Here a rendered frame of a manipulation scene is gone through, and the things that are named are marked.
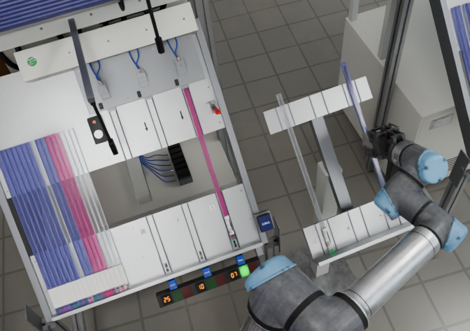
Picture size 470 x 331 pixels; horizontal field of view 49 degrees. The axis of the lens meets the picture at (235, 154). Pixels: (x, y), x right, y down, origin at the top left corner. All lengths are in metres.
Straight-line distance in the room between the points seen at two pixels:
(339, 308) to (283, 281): 0.13
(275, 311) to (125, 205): 0.91
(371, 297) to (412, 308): 1.21
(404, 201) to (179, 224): 0.67
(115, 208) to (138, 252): 0.34
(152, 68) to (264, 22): 2.01
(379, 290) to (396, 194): 0.26
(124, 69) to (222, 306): 1.23
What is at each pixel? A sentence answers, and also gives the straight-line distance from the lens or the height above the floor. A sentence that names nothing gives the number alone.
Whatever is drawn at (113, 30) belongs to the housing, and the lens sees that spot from 1.48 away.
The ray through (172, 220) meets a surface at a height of 0.83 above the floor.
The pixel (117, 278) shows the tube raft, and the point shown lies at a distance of 1.63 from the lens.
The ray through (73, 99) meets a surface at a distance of 1.56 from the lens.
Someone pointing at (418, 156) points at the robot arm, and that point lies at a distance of 1.35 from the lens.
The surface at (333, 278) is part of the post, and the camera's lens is 2.37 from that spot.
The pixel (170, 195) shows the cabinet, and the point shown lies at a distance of 1.89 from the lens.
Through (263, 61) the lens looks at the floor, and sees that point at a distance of 3.17.
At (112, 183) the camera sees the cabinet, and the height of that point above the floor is 0.62.
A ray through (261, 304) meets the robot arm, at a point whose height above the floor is 1.09.
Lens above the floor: 2.19
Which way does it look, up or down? 53 degrees down
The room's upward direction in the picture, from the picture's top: 8 degrees counter-clockwise
